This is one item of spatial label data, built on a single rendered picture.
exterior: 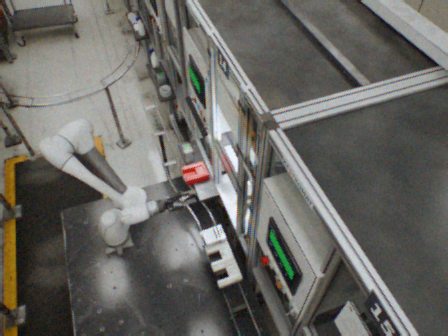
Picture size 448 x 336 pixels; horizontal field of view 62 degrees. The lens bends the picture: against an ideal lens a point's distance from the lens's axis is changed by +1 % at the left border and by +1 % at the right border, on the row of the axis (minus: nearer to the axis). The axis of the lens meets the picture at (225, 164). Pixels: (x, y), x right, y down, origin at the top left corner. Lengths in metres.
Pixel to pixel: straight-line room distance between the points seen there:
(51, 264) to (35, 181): 0.96
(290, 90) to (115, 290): 1.65
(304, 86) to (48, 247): 2.74
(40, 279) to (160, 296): 1.35
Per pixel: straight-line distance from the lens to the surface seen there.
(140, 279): 2.50
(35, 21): 6.03
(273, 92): 1.47
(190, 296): 2.42
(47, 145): 2.22
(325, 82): 1.56
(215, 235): 2.29
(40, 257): 3.61
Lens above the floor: 2.94
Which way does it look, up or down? 51 degrees down
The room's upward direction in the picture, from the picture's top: 1 degrees counter-clockwise
